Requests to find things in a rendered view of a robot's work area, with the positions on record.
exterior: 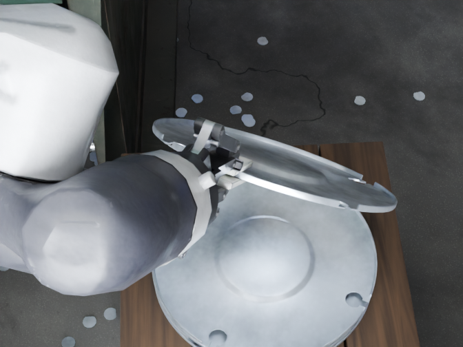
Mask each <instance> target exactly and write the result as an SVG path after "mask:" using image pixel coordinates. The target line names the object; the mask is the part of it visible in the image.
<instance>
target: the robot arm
mask: <svg viewBox="0 0 463 347"><path fill-rule="evenodd" d="M118 75H119V69H118V67H117V64H116V59H115V56H114V52H113V49H112V44H111V42H110V40H109V39H108V37H107V36H106V34H105V33H104V31H103V30H102V28H101V27H100V25H98V24H97V23H95V22H93V21H92V20H91V19H89V18H87V17H84V16H82V15H79V14H77V13H75V12H72V11H70V10H67V9H65V8H62V7H61V6H58V5H56V4H53V3H36V4H19V5H1V6H0V266H2V267H6V268H9V269H14V270H17V271H22V272H25V273H30V274H33V275H34V276H35V277H36V278H37V279H38V281H40V283H42V285H45V286H47V287H49V288H51V289H53V290H55V291H58V292H60V293H62V294H64V295H80V296H87V295H96V294H101V293H110V292H114V291H123V290H125V289H126V288H127V287H129V286H131V285H132V284H133V283H135V282H137V281H138V280H140V279H141V278H142V277H144V276H146V275H147V274H148V273H150V272H152V271H153V270H154V269H156V268H158V267H160V266H163V265H166V264H168V263H170V262H171V261H172V260H174V259H176V258H179V259H183V258H184V257H185V256H186V255H187V252H188V251H189V248H190V247H191V246H192V245H193V244H194V243H195V242H196V241H198V240H199V239H200V238H201V237H202V236H203V235H204V234H205V231H206V229H207V228H208V227H209V226H210V224H211V223H212V222H213V221H214V220H215V219H216V218H217V216H218V215H219V213H220V208H219V207H218V203H219V202H222V201H223V200H224V199H225V198H226V195H227V194H228V193H229V190H230V189H233V188H234V187H237V186H238V185H241V184H242V183H244V182H246V181H244V180H241V179H238V178H235V177H233V176H235V175H237V174H239V173H240V172H242V171H244V170H246V169H248V168H250V167H251V166H252V164H253V161H252V160H250V159H248V158H245V157H242V156H240V152H238V150H239V149H240V141H239V140H236V139H235V138H232V137H231V136H228V135H227V134H225V127H224V125H221V124H218V123H215V122H212V121H210V120H206V119H204V118H201V117H198V118H197V119H196V120H195V121H194V135H193V139H195V140H196V142H195V143H194V144H188V145H187V146H186V147H185V148H184V150H182V151H173V152H168V151H163V150H157V151H151V152H146V153H142V154H129V155H126V156H122V157H119V158H116V159H115V160H113V161H112V162H111V161H107V162H104V163H101V164H99V165H96V166H94V167H91V168H89V169H86V168H84V165H85V161H86V159H87V156H88V153H89V150H90V147H91V144H92V141H93V138H94V135H95V132H96V128H97V126H98V123H99V120H100V117H101V114H102V111H103V108H104V107H105V104H106V102H107V99H108V97H109V95H110V92H111V91H112V88H113V86H114V84H115V82H116V79H117V77H118ZM211 145H212V146H214V147H216V151H215V150H212V151H210V152H209V151H208V150H207V148H210V147H211Z"/></svg>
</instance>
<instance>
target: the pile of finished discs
mask: <svg viewBox="0 0 463 347"><path fill-rule="evenodd" d="M340 205H342V206H343V207H345V209H341V208H337V207H331V206H327V205H324V204H318V203H315V202H311V201H308V200H303V199H300V198H295V197H293V196H288V195H286V194H283V193H279V192H277V191H272V190H270V189H266V188H264V187H260V186H258V185H254V184H252V183H250V182H244V183H242V184H241V185H238V186H237V187H234V188H233V189H230V190H229V193H228V194H227V195H226V198H225V199H224V200H223V201H222V202H219V203H218V207H219V208H220V213H219V215H218V216H217V218H216V219H215V220H214V221H213V222H212V223H211V224H210V226H209V227H208V228H207V229H206V231H205V234H204V235H203V236H202V237H201V238H200V239H199V240H198V241H196V242H195V243H194V244H193V245H192V246H191V247H190V248H189V251H188V252H187V255H186V256H185V257H184V258H183V259H179V258H176V259H174V260H172V261H171V262H170V263H168V264H166V265H163V266H160V267H158V268H156V269H154V270H153V271H152V277H153V281H154V287H155V291H156V296H157V298H158V302H159V304H160V306H161V308H162V310H163V312H164V314H165V316H166V318H167V320H168V321H169V323H170V324H171V325H172V326H173V328H174V329H175V330H176V332H177V333H178V334H179V335H180V336H181V337H182V338H183V339H184V340H185V341H187V342H188V343H189V344H190V345H192V346H193V347H337V346H339V345H340V344H341V343H342V342H343V341H344V340H345V339H346V338H347V337H348V336H350V334H351V333H352V332H353V331H354V330H355V328H356V327H357V325H358V324H359V323H360V321H361V319H362V318H363V316H364V314H365V312H366V310H367V307H368V305H369V302H370V299H371V296H372V293H373V289H374V286H375V281H376V276H377V267H378V261H377V253H376V248H375V242H374V240H373V236H372V234H371V231H370V228H369V226H368V224H367V222H366V220H365V219H364V217H363V216H362V214H361V213H360V212H359V211H352V210H348V209H347V208H346V206H345V205H344V204H341V203H340Z"/></svg>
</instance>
